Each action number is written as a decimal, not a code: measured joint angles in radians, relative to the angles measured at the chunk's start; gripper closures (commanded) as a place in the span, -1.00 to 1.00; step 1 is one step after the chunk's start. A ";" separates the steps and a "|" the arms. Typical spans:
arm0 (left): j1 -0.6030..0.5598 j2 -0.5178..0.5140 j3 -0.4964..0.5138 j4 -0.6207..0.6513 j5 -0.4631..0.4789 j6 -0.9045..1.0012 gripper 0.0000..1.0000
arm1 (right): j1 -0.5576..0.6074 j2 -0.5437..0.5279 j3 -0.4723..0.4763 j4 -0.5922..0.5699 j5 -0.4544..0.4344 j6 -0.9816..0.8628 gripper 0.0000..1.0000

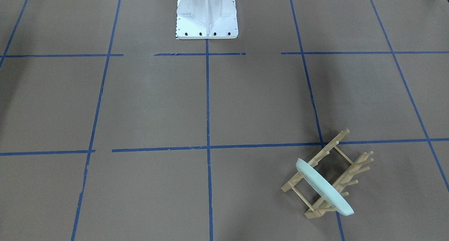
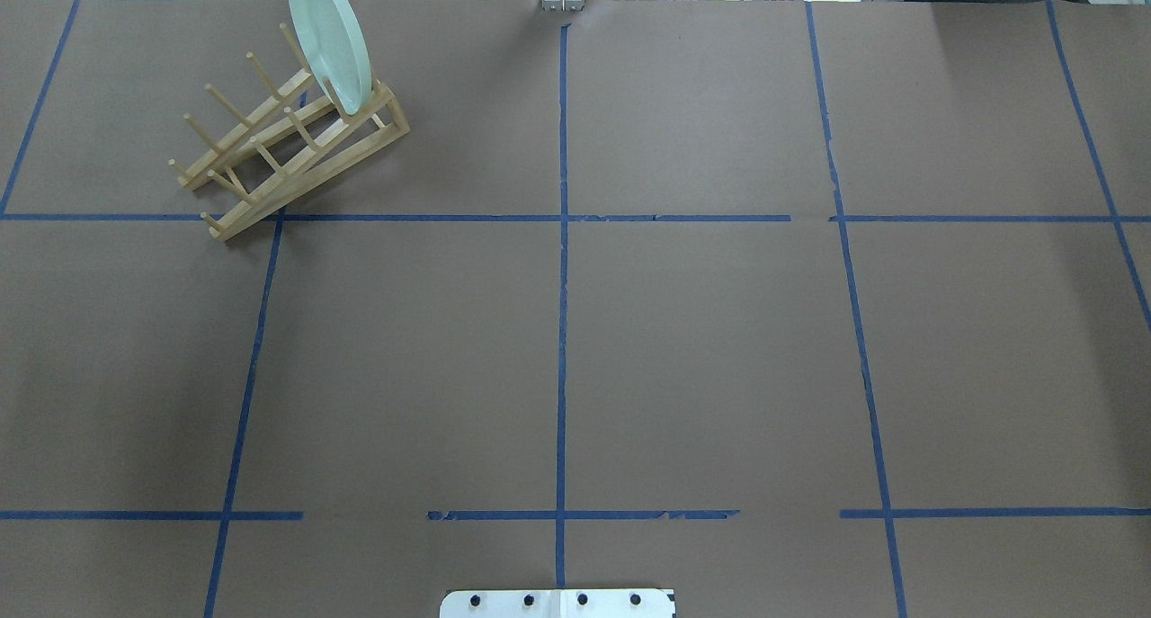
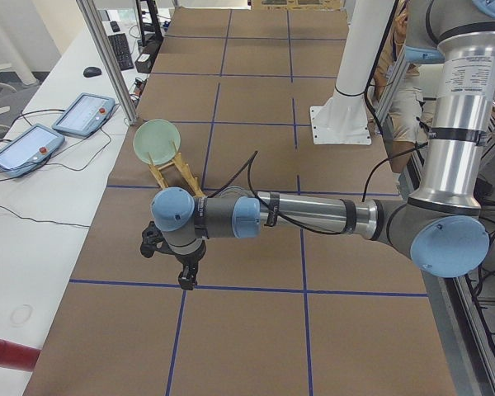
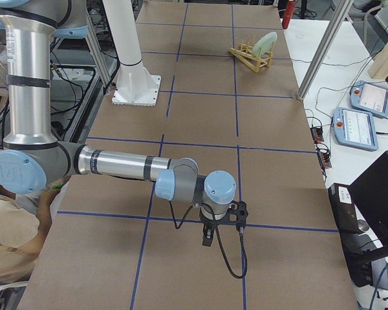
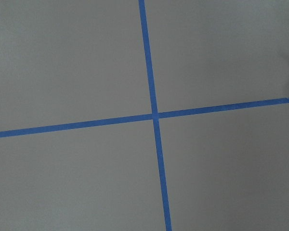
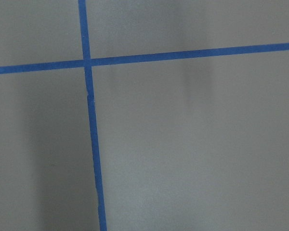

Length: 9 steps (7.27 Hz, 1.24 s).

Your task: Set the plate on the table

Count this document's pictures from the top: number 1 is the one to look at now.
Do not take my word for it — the light green round plate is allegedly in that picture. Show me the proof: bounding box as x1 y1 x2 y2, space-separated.
295 159 354 216

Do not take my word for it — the wooden dish rack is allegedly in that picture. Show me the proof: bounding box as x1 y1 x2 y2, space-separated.
281 129 373 219

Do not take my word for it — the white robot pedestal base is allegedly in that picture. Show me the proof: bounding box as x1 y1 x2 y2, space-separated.
175 0 239 40

